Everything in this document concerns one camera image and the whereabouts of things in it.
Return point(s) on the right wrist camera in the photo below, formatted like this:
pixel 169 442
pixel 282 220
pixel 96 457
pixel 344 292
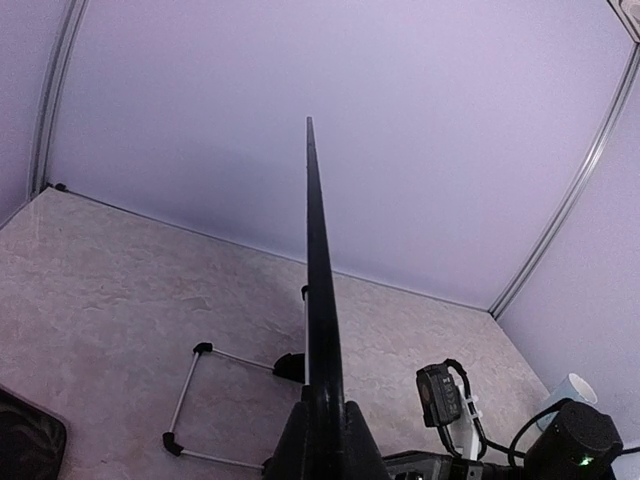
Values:
pixel 446 398

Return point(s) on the whiteboard wire stand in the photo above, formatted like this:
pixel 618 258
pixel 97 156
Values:
pixel 210 382

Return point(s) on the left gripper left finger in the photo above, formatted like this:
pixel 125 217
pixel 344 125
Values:
pixel 288 461

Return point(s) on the white whiteboard black frame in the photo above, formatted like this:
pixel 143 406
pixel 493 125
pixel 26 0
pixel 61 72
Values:
pixel 323 355

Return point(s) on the left aluminium corner post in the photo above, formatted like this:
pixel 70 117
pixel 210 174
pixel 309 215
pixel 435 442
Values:
pixel 51 94

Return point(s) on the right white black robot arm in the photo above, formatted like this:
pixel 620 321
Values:
pixel 579 443

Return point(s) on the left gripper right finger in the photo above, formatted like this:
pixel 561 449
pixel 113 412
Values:
pixel 363 460

